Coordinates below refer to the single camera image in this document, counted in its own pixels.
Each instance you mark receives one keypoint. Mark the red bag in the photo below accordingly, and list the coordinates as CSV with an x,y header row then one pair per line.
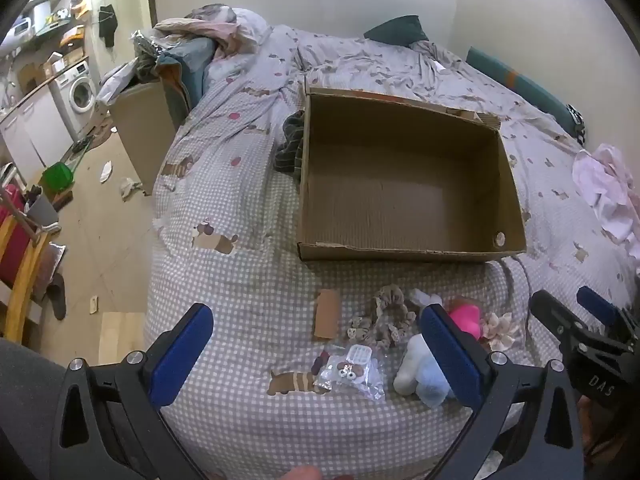
x,y
12,240

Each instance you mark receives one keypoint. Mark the pink and grey bedding pile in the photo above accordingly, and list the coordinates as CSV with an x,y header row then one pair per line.
x,y
215,22

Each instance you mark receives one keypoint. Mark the grey slipper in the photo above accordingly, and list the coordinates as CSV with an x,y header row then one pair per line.
x,y
58,297

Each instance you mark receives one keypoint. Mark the black and white patterned cloth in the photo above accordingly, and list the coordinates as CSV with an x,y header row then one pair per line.
x,y
576,122

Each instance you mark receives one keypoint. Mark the white gauze scrunchie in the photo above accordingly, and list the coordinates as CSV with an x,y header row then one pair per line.
x,y
429,300

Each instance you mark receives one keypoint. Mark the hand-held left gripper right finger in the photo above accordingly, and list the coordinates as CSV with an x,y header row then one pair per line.
x,y
450,355

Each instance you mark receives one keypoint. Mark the pale pink cloth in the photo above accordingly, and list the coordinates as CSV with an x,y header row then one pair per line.
x,y
607,185

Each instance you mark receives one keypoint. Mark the grey bin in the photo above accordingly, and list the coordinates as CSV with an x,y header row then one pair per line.
x,y
44,210

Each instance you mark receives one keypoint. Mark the pile of grey clothes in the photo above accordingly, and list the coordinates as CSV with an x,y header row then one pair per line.
x,y
125,77

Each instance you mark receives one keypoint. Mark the wooden stick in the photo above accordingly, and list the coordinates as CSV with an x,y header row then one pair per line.
x,y
22,220

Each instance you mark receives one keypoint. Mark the teal folded blanket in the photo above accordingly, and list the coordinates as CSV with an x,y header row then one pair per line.
x,y
187,67

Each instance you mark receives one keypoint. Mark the crumpled white paper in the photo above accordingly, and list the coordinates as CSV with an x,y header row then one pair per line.
x,y
129,187
105,171

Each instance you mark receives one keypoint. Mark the silver foil bag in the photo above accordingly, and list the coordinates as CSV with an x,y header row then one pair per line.
x,y
52,265

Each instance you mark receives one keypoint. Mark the blue fluffy socks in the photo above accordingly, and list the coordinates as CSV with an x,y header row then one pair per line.
x,y
435,390

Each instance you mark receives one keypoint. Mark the small cardboard piece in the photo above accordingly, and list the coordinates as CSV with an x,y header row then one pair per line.
x,y
326,312

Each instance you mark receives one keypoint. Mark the white kitchen cabinet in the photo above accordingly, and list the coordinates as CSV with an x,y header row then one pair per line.
x,y
30,130

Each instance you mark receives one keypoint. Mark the clear bag of hair accessories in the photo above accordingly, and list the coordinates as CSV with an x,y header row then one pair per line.
x,y
352,372

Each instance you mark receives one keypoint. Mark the person's left hand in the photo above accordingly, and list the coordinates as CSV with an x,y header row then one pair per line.
x,y
302,474

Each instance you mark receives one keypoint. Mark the dark green pillow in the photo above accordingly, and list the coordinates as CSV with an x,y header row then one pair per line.
x,y
397,30

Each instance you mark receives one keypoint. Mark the white washing machine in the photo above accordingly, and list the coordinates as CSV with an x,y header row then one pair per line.
x,y
77,92

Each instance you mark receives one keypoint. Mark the wooden chair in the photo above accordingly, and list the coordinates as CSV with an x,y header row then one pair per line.
x,y
22,280

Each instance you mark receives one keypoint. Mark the white and blue plush toy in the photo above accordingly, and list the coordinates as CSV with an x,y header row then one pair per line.
x,y
409,367

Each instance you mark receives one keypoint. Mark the tall cardboard box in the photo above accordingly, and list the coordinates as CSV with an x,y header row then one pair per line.
x,y
145,130

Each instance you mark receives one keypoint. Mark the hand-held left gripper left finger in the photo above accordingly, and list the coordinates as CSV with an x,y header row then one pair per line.
x,y
180,355

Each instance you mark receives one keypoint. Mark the teal pillow with orange stripe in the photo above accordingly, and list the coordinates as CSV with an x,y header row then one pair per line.
x,y
520,82

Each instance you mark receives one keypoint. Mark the dark striped cloth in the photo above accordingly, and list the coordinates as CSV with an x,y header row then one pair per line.
x,y
291,145

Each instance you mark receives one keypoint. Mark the green bucket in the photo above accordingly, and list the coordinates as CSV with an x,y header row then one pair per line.
x,y
57,177

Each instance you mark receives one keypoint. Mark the white flower scrunchie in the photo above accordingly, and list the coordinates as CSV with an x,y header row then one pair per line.
x,y
497,332

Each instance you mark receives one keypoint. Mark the pink rubber toy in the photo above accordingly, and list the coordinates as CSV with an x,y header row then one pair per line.
x,y
465,317

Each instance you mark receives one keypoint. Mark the beige lace scrunchie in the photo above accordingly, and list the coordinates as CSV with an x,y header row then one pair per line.
x,y
385,305

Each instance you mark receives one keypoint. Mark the person's grey clothing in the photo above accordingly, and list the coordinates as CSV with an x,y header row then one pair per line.
x,y
25,410

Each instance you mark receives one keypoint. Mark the cluttered wall shelf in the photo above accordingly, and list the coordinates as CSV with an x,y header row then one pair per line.
x,y
50,22

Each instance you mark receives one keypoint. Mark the black hanging garment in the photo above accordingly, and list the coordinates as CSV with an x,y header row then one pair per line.
x,y
107,22

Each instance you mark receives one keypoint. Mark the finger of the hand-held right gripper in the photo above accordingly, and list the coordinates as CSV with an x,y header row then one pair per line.
x,y
595,305
550,312

